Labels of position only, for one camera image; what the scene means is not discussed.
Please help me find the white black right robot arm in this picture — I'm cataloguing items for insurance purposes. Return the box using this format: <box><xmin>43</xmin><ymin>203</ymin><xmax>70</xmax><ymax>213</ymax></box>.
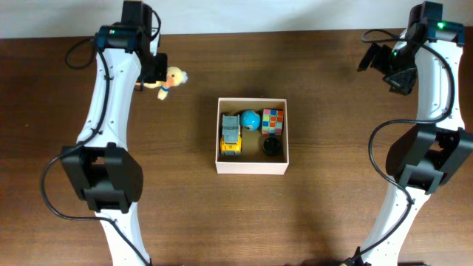
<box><xmin>343</xmin><ymin>1</ymin><xmax>472</xmax><ymax>265</ymax></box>

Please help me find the yellow grey toy truck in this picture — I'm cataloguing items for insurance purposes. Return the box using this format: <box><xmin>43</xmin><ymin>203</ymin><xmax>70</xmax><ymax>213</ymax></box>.
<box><xmin>220</xmin><ymin>115</ymin><xmax>242</xmax><ymax>156</ymax></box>

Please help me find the yellow plush duck toy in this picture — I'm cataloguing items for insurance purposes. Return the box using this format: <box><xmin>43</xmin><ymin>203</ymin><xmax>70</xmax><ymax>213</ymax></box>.
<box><xmin>136</xmin><ymin>66</ymin><xmax>188</xmax><ymax>100</ymax></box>

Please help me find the pink cardboard box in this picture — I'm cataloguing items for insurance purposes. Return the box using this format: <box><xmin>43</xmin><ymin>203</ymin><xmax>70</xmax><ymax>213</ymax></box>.
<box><xmin>215</xmin><ymin>98</ymin><xmax>290</xmax><ymax>175</ymax></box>

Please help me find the black round lid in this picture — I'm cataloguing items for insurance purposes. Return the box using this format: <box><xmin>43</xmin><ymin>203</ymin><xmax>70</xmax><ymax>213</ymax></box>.
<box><xmin>263</xmin><ymin>137</ymin><xmax>282</xmax><ymax>157</ymax></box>

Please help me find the blue white ball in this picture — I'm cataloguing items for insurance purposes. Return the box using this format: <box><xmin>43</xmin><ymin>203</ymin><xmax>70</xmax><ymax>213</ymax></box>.
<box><xmin>240</xmin><ymin>109</ymin><xmax>261</xmax><ymax>131</ymax></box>

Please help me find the colourful puzzle cube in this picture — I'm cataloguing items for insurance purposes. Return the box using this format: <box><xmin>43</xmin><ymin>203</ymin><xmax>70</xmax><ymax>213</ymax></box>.
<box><xmin>261</xmin><ymin>109</ymin><xmax>285</xmax><ymax>136</ymax></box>

